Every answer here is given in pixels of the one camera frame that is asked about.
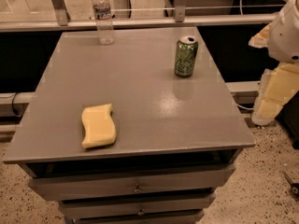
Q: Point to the middle grey drawer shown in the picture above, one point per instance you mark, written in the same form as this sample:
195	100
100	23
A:
139	206

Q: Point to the yellow S-shaped sponge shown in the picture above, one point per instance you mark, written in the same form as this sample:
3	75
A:
99	126

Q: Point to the metal railing frame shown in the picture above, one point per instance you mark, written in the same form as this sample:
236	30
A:
65	15

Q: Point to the grey drawer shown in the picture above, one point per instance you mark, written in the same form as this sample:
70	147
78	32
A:
139	206
131	183
177	217

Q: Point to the top grey drawer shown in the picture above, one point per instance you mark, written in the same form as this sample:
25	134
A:
131	183

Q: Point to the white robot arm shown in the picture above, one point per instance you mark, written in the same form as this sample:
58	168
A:
283	39

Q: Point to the black caster wheel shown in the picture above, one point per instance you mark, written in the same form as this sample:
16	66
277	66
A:
294	186

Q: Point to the clear plastic water bottle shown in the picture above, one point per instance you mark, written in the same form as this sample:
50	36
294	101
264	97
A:
103	19

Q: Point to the grey drawer cabinet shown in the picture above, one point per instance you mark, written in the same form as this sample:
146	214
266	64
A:
162	121

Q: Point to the bottom grey drawer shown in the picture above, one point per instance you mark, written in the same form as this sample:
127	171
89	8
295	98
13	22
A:
177	217

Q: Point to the green soda can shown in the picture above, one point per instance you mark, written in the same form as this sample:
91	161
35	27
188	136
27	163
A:
186	52

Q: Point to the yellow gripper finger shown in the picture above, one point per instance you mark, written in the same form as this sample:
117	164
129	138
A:
276	89
260	40

